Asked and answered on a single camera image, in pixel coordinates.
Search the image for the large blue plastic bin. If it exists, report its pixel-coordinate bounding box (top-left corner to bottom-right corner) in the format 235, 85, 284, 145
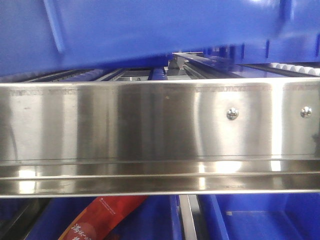
0, 0, 320, 76

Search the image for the lower left blue bin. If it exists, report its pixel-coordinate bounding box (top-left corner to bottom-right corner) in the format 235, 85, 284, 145
26, 195, 182, 240

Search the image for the lower right blue bin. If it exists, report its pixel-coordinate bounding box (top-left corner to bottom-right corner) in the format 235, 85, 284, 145
198, 193, 320, 240

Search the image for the left silver screw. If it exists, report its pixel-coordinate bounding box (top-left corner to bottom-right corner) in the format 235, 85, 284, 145
226, 107, 239, 121

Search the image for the silver screw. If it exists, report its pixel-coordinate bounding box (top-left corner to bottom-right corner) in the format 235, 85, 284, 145
226, 107, 239, 121
300, 106, 313, 118

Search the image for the metal divider bar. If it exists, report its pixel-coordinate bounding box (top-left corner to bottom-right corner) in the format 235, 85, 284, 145
179, 194, 200, 240

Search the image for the red snack package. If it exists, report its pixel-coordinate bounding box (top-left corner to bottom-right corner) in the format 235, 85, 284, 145
59, 195, 147, 240

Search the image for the right silver screw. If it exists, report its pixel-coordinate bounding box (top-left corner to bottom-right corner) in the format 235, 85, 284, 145
300, 106, 313, 118

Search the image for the white roller track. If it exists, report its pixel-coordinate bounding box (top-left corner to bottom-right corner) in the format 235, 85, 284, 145
269, 62, 320, 77

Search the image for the centre roller rail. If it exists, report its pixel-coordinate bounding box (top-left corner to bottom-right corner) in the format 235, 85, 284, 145
166, 52, 244, 80

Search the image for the stainless steel shelf rail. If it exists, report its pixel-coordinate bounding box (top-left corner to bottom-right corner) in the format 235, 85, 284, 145
0, 77, 320, 198

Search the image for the black frame bar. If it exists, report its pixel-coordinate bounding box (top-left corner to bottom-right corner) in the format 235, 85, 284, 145
0, 198, 51, 240

